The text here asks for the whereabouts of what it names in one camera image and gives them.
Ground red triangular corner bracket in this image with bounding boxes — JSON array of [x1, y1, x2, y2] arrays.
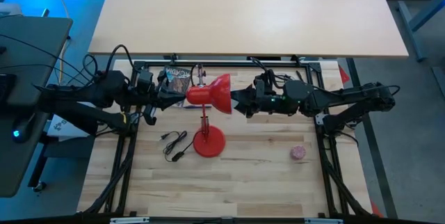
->
[[370, 201, 383, 218], [339, 65, 351, 85]]

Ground pink round ball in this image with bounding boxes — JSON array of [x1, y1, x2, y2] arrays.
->
[[290, 145, 307, 161]]

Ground black computer mouse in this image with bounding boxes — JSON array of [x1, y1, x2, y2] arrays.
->
[[12, 112, 35, 144]]

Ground black lamp power cable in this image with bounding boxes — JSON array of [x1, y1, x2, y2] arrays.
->
[[159, 63, 206, 163]]

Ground light wooden table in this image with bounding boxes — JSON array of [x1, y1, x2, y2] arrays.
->
[[88, 0, 410, 59]]

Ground red desk lamp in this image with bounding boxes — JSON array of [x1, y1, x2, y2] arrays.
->
[[186, 63, 233, 159]]

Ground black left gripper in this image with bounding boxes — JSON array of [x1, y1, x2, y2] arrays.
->
[[133, 70, 187, 126]]

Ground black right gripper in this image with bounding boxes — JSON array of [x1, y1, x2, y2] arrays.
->
[[230, 74, 289, 119]]

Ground grey table leg frame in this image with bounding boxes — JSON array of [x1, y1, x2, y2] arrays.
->
[[398, 0, 445, 63]]

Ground Acadia printed booklet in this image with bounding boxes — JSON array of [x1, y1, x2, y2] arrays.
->
[[162, 65, 193, 109]]

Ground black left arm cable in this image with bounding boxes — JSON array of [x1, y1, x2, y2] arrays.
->
[[82, 44, 136, 81]]

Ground white printed paper bag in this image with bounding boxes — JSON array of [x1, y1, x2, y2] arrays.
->
[[47, 118, 97, 138]]

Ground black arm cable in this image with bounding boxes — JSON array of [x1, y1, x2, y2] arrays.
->
[[82, 44, 136, 81], [249, 56, 296, 89]]

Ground dark grey side desk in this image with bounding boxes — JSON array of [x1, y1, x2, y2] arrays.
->
[[0, 17, 74, 198]]

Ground black table edge rail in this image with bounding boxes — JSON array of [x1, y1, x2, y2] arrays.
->
[[116, 58, 337, 218]]

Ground black rig base bar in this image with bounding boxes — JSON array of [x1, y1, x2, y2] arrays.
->
[[346, 58, 398, 220]]

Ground silver mount bracket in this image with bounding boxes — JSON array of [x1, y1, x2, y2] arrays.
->
[[110, 216, 150, 224], [305, 218, 343, 224]]

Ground black frame brace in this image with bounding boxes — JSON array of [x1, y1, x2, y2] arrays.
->
[[83, 136, 135, 215], [321, 136, 371, 217]]

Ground yellow hanging cable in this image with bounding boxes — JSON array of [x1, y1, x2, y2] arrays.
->
[[47, 0, 70, 86]]

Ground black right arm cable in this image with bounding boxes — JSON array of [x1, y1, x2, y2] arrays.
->
[[249, 56, 296, 89]]

